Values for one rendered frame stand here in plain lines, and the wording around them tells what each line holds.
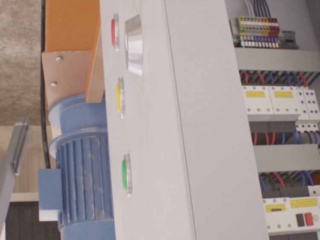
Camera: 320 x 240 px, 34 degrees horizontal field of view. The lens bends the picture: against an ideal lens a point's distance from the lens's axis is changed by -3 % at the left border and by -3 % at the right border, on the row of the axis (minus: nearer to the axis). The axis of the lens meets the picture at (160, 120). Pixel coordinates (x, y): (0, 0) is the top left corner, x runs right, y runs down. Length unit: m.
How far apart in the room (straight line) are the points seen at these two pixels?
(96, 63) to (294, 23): 0.46
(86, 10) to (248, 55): 0.58
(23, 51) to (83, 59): 1.12
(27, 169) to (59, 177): 1.59
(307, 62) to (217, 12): 0.70
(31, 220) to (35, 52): 1.12
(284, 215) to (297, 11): 0.44
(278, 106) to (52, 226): 2.44
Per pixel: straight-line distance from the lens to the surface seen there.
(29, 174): 2.95
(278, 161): 0.76
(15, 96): 2.73
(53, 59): 1.25
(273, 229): 0.70
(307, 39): 0.97
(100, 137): 1.38
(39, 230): 3.09
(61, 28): 1.27
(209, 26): 0.16
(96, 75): 1.24
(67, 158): 1.38
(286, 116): 0.77
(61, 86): 1.36
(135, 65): 0.23
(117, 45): 0.40
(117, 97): 0.37
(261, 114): 0.75
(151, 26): 0.19
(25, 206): 3.13
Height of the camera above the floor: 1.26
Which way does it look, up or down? 24 degrees down
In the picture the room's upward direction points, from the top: 173 degrees clockwise
